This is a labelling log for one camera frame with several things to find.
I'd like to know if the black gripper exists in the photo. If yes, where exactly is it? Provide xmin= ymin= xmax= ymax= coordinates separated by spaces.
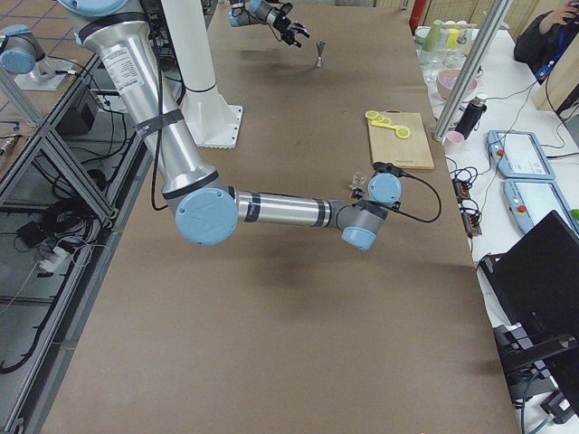
xmin=273 ymin=3 xmax=310 ymax=48

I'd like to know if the steel jigger measuring cup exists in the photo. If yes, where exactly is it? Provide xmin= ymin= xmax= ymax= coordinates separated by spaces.
xmin=315 ymin=40 xmax=326 ymax=68

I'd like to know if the small clear glass cup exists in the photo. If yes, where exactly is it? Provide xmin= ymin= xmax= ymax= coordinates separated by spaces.
xmin=349 ymin=172 xmax=367 ymax=191

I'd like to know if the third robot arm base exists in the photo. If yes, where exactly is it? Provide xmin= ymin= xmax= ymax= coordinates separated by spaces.
xmin=1 ymin=24 xmax=64 ymax=91

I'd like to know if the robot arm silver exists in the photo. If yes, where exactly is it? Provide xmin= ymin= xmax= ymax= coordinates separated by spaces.
xmin=229 ymin=0 xmax=310 ymax=48
xmin=63 ymin=1 xmax=403 ymax=250

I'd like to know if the yellow cup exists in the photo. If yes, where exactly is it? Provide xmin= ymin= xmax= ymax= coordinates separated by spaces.
xmin=445 ymin=28 xmax=460 ymax=50

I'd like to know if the pink cup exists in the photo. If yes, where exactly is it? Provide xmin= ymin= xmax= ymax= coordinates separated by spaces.
xmin=442 ymin=130 xmax=465 ymax=155

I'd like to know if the yellow plastic knife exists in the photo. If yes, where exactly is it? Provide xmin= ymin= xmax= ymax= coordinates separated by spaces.
xmin=370 ymin=120 xmax=410 ymax=133

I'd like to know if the green bottle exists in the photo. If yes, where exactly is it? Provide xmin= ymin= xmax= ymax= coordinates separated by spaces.
xmin=422 ymin=19 xmax=443 ymax=52

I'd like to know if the lemon slice front large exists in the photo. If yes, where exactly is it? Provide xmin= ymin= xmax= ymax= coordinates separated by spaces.
xmin=395 ymin=128 xmax=411 ymax=139

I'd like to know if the pink bowl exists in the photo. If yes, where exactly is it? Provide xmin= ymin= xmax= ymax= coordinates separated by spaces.
xmin=436 ymin=69 xmax=478 ymax=101

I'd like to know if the bamboo cutting board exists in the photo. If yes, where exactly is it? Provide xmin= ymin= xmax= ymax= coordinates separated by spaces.
xmin=366 ymin=111 xmax=434 ymax=170

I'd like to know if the black thermos bottle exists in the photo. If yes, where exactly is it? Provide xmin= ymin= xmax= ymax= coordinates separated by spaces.
xmin=455 ymin=93 xmax=488 ymax=140

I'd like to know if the person in black jacket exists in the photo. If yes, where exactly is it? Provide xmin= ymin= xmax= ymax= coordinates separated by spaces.
xmin=514 ymin=1 xmax=578 ymax=83

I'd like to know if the upper teach pendant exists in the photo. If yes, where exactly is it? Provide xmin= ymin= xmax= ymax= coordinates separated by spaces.
xmin=486 ymin=130 xmax=555 ymax=180

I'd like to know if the teach pendant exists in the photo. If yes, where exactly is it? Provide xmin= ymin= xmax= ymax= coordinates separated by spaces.
xmin=486 ymin=130 xmax=555 ymax=180
xmin=503 ymin=178 xmax=578 ymax=234

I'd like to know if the lower teach pendant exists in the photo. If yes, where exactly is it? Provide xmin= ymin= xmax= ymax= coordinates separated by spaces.
xmin=503 ymin=178 xmax=578 ymax=234

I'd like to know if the black laptop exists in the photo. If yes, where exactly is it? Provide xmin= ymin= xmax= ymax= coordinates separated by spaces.
xmin=479 ymin=211 xmax=578 ymax=411

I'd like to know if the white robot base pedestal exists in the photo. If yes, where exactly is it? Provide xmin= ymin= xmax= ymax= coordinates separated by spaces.
xmin=161 ymin=0 xmax=242 ymax=149

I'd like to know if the aluminium frame post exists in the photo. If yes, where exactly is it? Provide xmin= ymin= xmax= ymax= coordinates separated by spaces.
xmin=432 ymin=0 xmax=513 ymax=142

